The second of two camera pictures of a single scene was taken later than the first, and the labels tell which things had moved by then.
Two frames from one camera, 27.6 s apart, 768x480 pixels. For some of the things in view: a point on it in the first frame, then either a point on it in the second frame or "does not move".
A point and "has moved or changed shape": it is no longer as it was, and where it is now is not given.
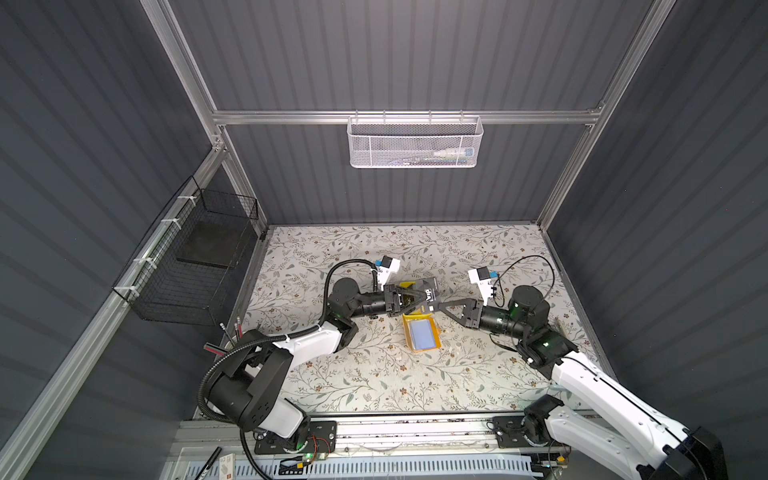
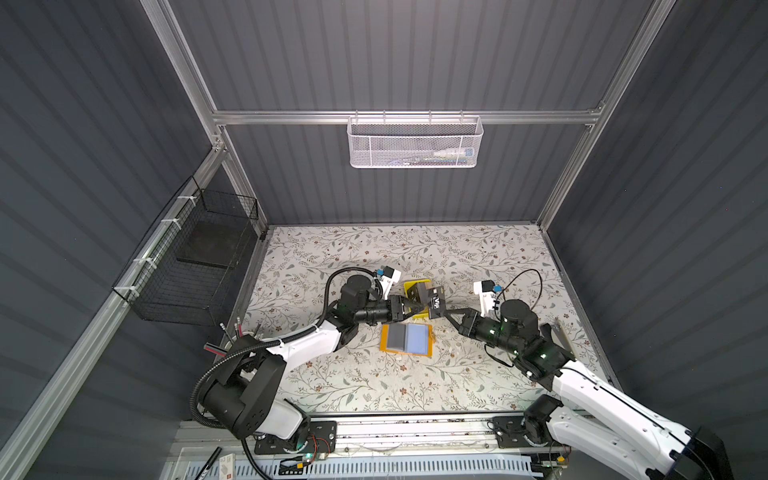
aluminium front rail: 362,433 does not move
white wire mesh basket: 408,142 does not move
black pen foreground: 208,464 does not move
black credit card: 430,285 → 396,339
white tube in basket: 469,152 does not move
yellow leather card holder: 422,331 has moved or changed shape
